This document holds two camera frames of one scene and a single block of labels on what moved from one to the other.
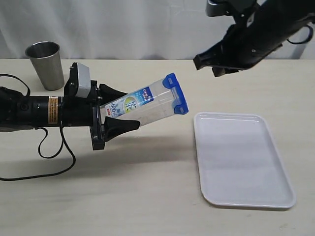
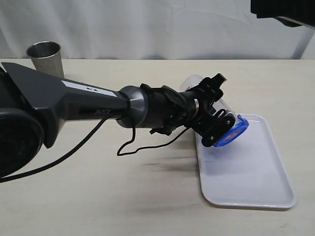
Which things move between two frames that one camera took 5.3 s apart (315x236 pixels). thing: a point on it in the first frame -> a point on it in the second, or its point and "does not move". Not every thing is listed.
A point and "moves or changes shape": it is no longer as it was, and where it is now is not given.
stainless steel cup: (46, 56) does not move
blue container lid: (170, 81) -> (236, 130)
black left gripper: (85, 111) -> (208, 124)
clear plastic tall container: (153, 103) moves or changes shape
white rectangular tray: (239, 163) does not move
